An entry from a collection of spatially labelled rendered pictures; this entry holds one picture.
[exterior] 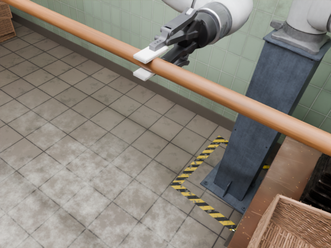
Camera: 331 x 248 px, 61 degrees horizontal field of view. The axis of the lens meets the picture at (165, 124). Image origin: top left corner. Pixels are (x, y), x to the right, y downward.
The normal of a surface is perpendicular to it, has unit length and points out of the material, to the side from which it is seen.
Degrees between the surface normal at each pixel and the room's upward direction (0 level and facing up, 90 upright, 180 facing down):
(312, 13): 93
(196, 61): 90
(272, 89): 90
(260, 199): 0
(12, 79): 0
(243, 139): 90
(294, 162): 0
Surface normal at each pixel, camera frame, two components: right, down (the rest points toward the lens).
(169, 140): 0.09, -0.72
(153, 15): -0.57, 0.54
